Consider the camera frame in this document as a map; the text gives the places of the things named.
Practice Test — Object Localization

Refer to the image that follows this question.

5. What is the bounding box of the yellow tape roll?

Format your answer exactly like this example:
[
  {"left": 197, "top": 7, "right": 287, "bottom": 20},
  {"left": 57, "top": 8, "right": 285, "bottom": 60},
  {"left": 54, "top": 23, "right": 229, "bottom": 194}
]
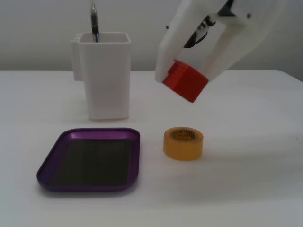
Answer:
[{"left": 163, "top": 127, "right": 204, "bottom": 161}]

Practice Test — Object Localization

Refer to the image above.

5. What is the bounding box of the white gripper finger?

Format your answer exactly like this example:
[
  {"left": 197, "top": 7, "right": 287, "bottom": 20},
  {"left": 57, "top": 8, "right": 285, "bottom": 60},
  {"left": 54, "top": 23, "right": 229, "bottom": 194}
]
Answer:
[{"left": 155, "top": 0, "right": 228, "bottom": 83}]

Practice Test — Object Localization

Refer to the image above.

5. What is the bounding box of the black clear ballpoint pen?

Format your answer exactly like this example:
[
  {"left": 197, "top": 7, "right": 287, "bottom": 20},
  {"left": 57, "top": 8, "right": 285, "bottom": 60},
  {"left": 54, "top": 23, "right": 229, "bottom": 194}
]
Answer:
[{"left": 90, "top": 0, "right": 101, "bottom": 43}]

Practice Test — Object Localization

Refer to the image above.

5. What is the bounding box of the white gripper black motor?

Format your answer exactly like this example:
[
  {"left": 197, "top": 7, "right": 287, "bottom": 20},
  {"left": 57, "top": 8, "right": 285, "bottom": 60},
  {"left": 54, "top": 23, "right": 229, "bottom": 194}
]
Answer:
[{"left": 205, "top": 0, "right": 288, "bottom": 82}]

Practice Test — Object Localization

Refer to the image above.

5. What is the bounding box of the red cube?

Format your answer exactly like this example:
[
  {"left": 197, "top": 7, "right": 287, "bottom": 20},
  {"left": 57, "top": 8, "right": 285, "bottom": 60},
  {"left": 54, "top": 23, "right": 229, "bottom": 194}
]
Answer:
[{"left": 162, "top": 60, "right": 209, "bottom": 104}]

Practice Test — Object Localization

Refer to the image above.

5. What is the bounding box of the purple metal tray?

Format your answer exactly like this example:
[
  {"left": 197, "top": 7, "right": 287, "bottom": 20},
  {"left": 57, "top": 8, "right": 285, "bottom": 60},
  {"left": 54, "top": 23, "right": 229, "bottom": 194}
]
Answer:
[{"left": 36, "top": 127, "right": 141, "bottom": 192}]

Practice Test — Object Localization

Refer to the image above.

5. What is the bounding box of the white rectangular box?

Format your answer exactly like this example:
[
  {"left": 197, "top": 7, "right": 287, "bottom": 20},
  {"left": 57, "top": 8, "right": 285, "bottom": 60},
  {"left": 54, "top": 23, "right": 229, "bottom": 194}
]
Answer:
[{"left": 70, "top": 32, "right": 132, "bottom": 122}]

